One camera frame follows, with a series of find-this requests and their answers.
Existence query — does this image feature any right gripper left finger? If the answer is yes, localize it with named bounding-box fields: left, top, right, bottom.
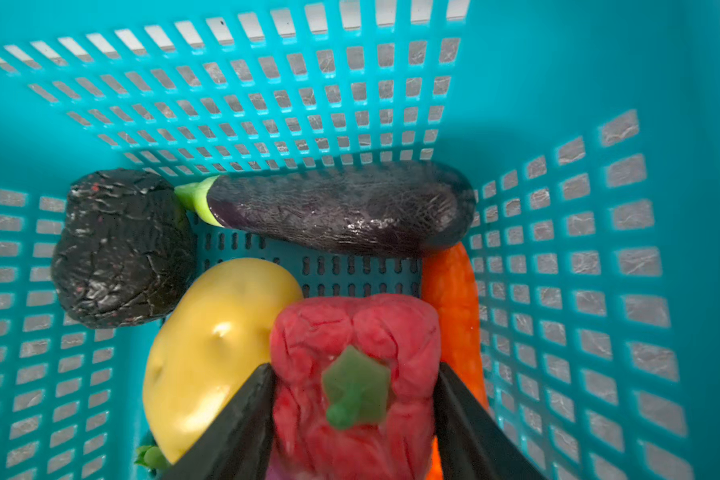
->
left=161, top=363, right=275, bottom=480

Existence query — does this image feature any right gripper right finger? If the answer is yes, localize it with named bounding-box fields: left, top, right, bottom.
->
left=433, top=362, right=544, bottom=480

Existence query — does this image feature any black toy avocado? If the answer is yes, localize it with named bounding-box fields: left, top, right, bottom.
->
left=51, top=169, right=196, bottom=329

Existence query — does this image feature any teal plastic basket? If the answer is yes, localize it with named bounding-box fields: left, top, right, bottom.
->
left=0, top=1, right=720, bottom=479

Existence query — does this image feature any green toy vegetable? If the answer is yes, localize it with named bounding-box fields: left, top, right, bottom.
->
left=134, top=445, right=171, bottom=472

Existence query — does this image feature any yellow toy potato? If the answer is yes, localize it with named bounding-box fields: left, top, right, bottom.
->
left=143, top=258, right=303, bottom=464

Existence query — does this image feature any orange toy carrot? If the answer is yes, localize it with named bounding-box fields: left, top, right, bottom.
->
left=419, top=241, right=490, bottom=480

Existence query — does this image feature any dark purple toy eggplant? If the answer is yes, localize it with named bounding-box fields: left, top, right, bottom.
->
left=175, top=162, right=476, bottom=258

